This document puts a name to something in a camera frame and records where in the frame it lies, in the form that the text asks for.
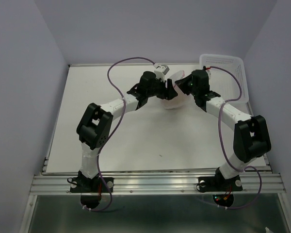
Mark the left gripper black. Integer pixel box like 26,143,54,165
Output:
146,76,178,100

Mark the white mesh laundry bag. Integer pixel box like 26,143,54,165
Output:
161,70,191,110

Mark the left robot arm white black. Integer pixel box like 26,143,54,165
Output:
68,66,178,191

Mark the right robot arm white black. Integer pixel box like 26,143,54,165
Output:
175,68,271,191

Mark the white plastic basket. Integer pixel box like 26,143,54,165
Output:
199,54,249,103

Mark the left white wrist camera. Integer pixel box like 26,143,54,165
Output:
153,63,170,81

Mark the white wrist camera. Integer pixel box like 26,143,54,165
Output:
203,66,211,80
153,63,170,81

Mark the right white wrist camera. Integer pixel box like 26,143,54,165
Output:
203,66,211,80

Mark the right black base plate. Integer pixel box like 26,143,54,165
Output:
196,176,243,193

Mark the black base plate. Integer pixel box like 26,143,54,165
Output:
196,176,243,193
67,177,109,193

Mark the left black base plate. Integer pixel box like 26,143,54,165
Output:
67,177,109,193

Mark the aluminium mounting rail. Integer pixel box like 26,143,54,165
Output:
29,171,286,196

